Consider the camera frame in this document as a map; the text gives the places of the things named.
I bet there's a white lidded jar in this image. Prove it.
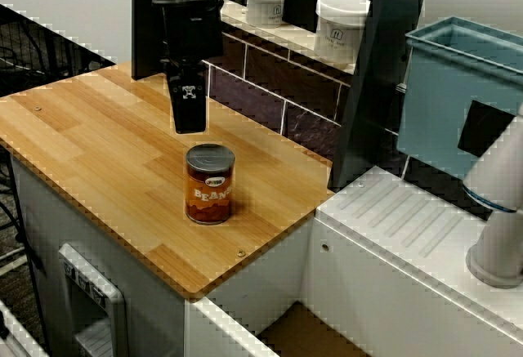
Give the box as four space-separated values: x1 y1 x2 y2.
244 0 290 29
313 0 372 65

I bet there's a narrow black upright post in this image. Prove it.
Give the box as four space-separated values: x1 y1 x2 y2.
130 0 168 82

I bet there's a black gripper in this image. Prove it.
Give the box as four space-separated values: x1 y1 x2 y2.
151 0 225 135

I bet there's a grey ice dispenser panel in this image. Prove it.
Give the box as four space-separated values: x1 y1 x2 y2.
56 243 128 357

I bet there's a thin white cable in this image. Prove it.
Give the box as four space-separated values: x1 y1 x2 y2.
394 52 412 181

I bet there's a teal plastic bin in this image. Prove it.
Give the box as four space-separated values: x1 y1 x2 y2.
398 16 523 181

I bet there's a thin black cable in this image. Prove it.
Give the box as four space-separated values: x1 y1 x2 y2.
0 150 50 356

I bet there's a white toy sink unit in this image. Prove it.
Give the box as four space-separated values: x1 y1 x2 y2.
183 166 523 357

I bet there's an orange beans can grey lid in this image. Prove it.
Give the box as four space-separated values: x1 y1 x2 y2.
185 143 237 226

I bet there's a wide black upright panel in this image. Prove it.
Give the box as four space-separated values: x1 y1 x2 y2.
329 0 433 194

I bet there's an aluminium frame rail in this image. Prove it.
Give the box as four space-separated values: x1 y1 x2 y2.
0 299 48 357

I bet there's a cream wall ledge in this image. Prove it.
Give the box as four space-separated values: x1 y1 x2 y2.
136 0 356 75

